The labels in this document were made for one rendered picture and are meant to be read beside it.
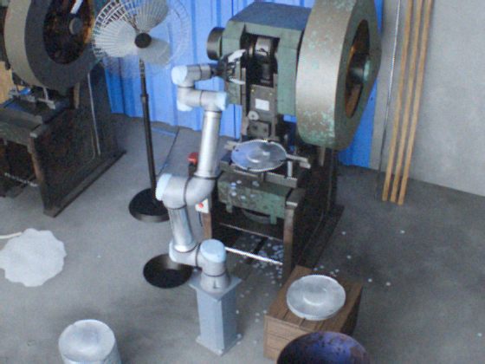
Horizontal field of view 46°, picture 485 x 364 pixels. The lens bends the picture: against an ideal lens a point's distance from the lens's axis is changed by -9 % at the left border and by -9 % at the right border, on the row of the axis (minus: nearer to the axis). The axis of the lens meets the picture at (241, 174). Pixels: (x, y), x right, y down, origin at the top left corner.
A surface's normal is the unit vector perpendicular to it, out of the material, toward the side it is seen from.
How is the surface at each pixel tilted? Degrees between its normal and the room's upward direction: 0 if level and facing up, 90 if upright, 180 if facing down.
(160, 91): 90
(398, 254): 0
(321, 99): 89
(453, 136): 90
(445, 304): 0
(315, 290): 0
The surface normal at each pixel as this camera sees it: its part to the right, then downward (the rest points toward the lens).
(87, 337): -0.01, -0.82
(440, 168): -0.41, 0.52
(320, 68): -0.39, 0.22
